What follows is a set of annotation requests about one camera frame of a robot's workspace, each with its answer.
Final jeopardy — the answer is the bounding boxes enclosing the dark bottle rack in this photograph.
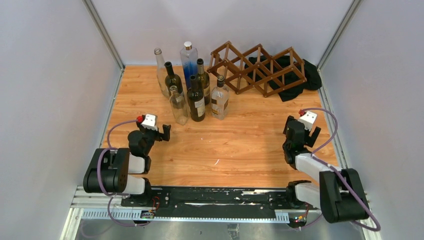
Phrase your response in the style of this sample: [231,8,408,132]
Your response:
[187,75,206,122]

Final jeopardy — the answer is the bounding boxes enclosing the dark bottle white label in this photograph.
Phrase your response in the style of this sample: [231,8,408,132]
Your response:
[164,61,184,98]

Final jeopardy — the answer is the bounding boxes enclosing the clear round glass bottle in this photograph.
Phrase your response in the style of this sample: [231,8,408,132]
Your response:
[154,47,169,99]

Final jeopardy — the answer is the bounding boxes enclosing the small clear bottle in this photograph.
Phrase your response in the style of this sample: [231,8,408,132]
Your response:
[211,75,230,120]

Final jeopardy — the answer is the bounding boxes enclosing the dark bottle barcode label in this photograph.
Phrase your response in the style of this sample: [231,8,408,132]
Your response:
[196,58,211,105]

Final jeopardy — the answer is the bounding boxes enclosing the blue square glass bottle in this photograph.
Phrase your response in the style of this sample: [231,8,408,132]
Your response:
[179,41,198,90]

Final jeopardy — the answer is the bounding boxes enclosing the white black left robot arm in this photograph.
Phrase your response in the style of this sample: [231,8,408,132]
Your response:
[83,124,172,207]

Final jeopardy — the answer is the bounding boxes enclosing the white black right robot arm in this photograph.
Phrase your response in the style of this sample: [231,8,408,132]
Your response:
[282,111,370,223]

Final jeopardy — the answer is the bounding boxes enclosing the black cloth behind rack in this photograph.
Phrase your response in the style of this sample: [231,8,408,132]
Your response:
[248,55,322,102]

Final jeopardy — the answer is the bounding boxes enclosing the brown wooden wine rack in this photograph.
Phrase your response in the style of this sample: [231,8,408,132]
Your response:
[206,41,307,98]

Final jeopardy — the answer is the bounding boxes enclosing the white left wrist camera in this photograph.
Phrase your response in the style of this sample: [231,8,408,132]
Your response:
[141,113,158,131]

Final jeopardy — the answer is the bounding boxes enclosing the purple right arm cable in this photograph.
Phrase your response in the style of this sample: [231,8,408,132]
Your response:
[298,107,382,232]

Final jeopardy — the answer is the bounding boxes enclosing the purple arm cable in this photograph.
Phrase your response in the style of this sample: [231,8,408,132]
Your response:
[96,115,157,228]
[298,107,382,232]

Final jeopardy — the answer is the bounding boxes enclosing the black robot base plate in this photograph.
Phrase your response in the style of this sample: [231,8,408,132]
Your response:
[119,186,321,223]

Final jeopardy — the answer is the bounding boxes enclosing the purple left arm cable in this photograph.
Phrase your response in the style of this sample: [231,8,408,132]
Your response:
[96,115,157,228]

